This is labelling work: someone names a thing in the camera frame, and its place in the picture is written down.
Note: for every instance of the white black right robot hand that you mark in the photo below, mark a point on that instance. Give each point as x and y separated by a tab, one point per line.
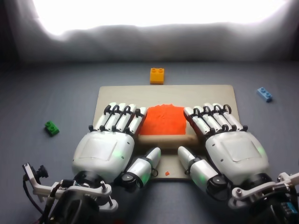
238	154

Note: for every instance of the wooden rolling pin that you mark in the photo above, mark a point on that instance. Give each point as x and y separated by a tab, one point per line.
168	140

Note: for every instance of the blue toy brick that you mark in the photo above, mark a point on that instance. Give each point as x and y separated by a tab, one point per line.
265	94

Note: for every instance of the orange play dough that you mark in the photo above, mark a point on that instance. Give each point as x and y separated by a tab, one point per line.
163	121

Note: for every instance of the light wooden board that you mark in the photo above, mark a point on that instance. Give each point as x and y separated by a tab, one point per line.
168	95

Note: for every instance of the yellow toy brick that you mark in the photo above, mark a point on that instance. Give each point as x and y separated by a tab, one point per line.
157	77

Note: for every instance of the white backdrop sheet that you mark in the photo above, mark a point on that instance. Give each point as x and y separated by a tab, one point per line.
149	46

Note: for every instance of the green toy brick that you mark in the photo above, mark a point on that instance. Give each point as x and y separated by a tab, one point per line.
52	128

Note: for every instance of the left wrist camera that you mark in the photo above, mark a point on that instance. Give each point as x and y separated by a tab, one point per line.
39	173

